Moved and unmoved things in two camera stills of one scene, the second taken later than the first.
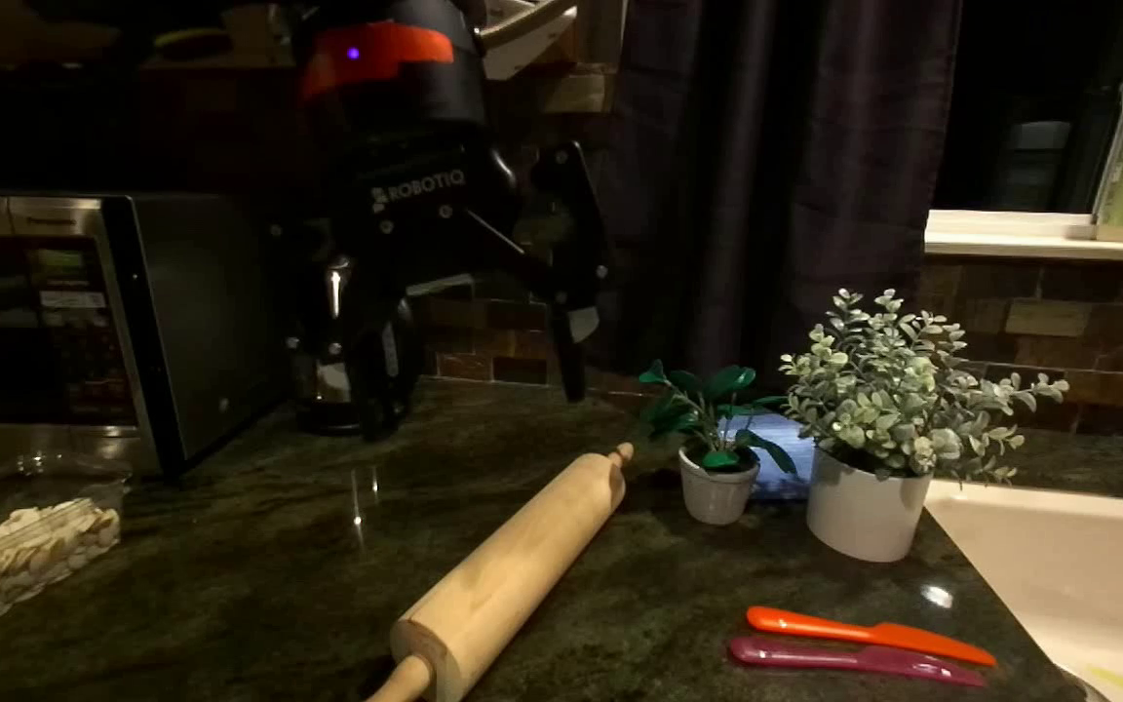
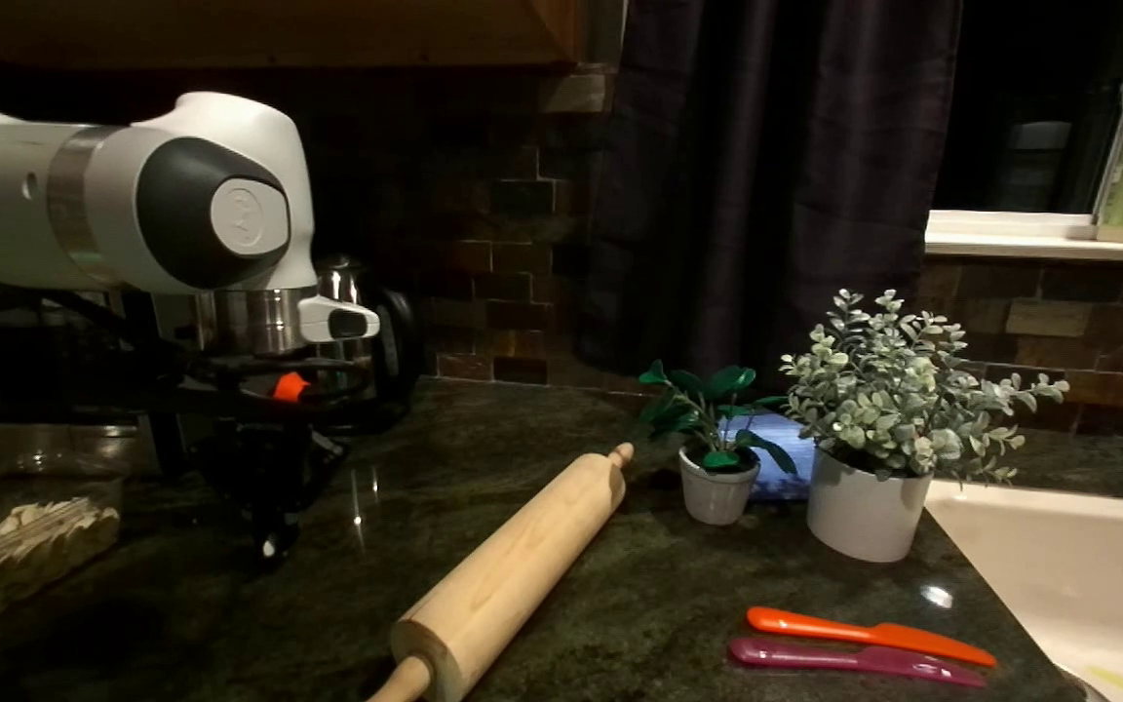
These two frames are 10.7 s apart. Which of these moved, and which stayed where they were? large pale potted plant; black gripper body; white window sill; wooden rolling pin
Moved: black gripper body
Stayed: large pale potted plant; white window sill; wooden rolling pin
